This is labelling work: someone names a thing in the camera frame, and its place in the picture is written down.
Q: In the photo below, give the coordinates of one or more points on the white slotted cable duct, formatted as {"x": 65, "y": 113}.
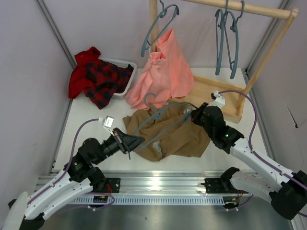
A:
{"x": 194, "y": 200}

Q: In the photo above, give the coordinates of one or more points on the white plastic basket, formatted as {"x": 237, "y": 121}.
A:
{"x": 117, "y": 74}

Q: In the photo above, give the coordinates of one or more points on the pink pleated skirt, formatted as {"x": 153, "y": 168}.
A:
{"x": 165, "y": 75}

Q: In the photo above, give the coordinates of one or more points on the white round object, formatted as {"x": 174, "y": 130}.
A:
{"x": 16, "y": 214}

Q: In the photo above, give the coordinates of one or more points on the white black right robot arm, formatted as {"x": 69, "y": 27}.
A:
{"x": 283, "y": 188}

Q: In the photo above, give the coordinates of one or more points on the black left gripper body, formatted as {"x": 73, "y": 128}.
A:
{"x": 121, "y": 143}

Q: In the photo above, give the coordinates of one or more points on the red plaid garment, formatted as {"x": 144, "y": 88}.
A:
{"x": 85, "y": 78}

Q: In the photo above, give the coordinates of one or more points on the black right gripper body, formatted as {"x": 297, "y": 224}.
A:
{"x": 198, "y": 115}

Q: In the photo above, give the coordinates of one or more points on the blue hanger with pink skirt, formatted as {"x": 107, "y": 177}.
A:
{"x": 158, "y": 11}

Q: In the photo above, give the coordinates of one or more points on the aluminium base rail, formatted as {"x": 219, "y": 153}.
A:
{"x": 150, "y": 183}

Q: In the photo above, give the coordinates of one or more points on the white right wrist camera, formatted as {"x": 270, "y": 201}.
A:
{"x": 218, "y": 100}

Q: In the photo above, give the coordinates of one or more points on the tan pleated skirt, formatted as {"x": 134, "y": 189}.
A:
{"x": 171, "y": 132}

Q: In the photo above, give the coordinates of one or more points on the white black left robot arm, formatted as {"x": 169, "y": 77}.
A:
{"x": 78, "y": 177}

